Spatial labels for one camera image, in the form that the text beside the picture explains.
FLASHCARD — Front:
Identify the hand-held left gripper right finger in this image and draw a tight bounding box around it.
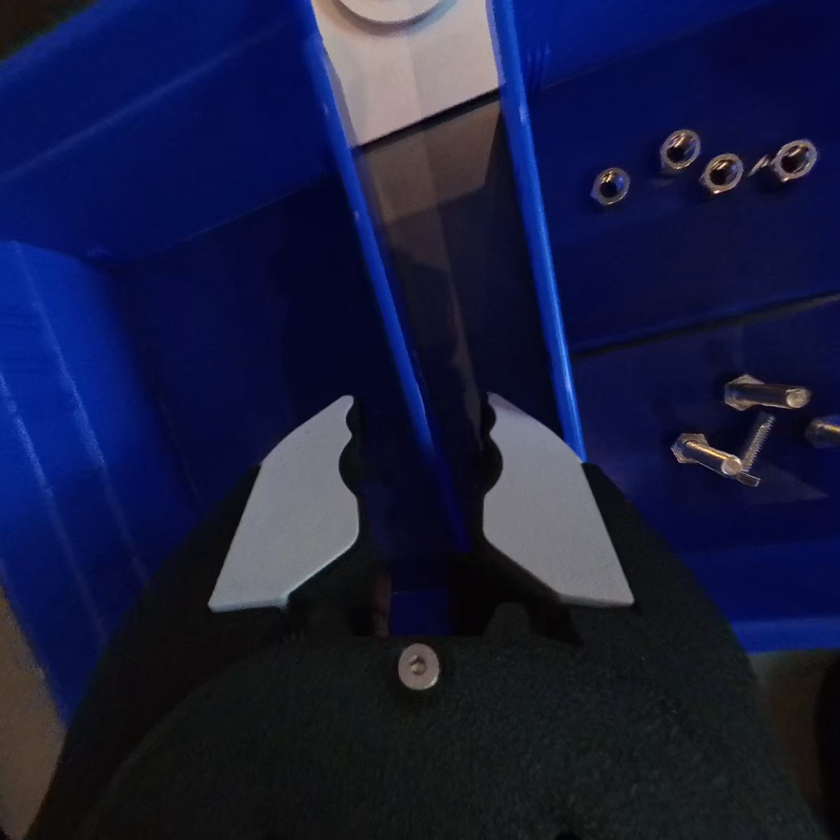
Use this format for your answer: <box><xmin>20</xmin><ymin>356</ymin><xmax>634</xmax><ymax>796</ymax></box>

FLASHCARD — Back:
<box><xmin>481</xmin><ymin>392</ymin><xmax>635</xmax><ymax>609</ymax></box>

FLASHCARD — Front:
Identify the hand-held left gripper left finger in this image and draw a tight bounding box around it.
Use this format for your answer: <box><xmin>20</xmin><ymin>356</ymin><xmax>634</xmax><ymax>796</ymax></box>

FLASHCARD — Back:
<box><xmin>207</xmin><ymin>394</ymin><xmax>363</xmax><ymax>614</ymax></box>

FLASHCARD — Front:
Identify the silver hex nut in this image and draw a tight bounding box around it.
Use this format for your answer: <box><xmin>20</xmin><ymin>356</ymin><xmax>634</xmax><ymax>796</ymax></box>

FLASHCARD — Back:
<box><xmin>773</xmin><ymin>139</ymin><xmax>819</xmax><ymax>185</ymax></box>
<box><xmin>658</xmin><ymin>129</ymin><xmax>702</xmax><ymax>173</ymax></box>
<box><xmin>700</xmin><ymin>153</ymin><xmax>744</xmax><ymax>196</ymax></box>
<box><xmin>591</xmin><ymin>167</ymin><xmax>632</xmax><ymax>207</ymax></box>

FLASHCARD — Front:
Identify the thin silver screw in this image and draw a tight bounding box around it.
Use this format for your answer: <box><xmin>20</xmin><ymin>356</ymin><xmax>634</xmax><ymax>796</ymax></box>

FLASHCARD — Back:
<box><xmin>738</xmin><ymin>412</ymin><xmax>777</xmax><ymax>488</ymax></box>

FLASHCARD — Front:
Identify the white round disc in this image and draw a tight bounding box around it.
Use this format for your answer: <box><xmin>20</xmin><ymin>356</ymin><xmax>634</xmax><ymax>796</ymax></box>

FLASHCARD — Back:
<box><xmin>338</xmin><ymin>0</ymin><xmax>454</xmax><ymax>27</ymax></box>

